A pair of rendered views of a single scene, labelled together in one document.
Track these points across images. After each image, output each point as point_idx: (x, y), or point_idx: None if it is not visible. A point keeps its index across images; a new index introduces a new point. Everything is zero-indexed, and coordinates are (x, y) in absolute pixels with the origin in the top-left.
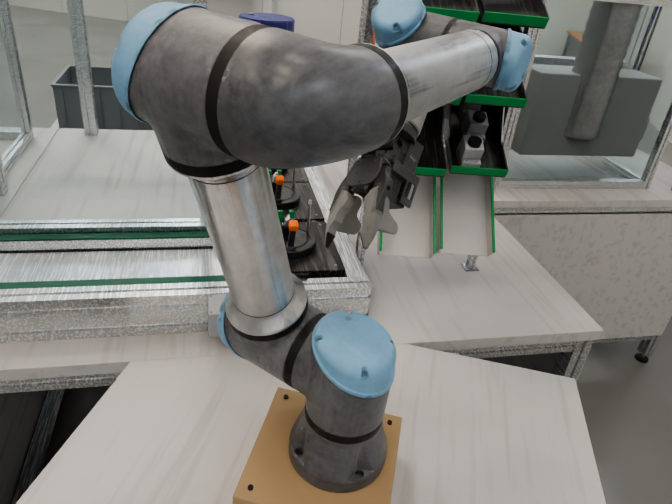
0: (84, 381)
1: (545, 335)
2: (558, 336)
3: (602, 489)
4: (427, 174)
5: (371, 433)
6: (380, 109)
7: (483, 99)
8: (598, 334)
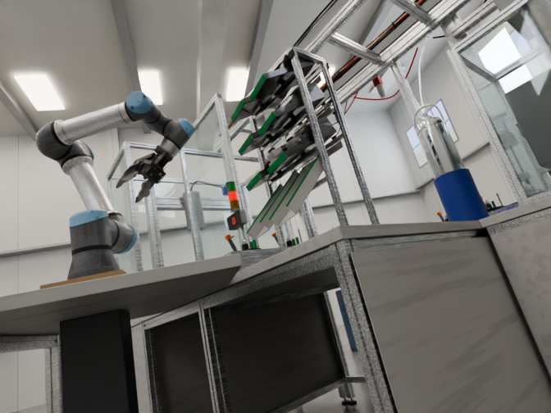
0: (161, 320)
1: (293, 247)
2: (302, 246)
3: (102, 278)
4: (257, 180)
5: (75, 250)
6: (43, 128)
7: (262, 128)
8: (336, 232)
